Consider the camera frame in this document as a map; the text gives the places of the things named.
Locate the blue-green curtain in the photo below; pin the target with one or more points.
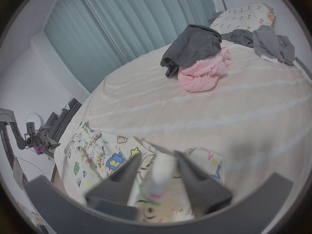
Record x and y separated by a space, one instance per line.
158 13
80 45

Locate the white printed pyjama top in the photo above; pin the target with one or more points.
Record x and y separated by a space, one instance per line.
117 160

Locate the bed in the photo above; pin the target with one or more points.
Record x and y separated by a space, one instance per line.
195 111

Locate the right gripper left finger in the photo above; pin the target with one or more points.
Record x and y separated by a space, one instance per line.
114 191

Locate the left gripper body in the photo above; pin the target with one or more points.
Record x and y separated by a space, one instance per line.
45 138

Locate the white printed pillow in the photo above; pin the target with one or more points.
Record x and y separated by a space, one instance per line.
241 17

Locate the grey bedside table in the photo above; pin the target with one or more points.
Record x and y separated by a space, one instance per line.
216 16

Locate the pink garment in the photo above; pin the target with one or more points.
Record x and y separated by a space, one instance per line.
199 79

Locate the black garment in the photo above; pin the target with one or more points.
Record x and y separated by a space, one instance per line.
192 47

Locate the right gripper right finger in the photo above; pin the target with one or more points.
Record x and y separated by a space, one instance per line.
202 194

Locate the dark grey garment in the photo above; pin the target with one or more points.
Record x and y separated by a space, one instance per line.
240 38

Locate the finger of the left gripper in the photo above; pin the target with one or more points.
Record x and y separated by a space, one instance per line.
54 145

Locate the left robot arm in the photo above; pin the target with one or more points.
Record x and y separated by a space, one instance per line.
18 135

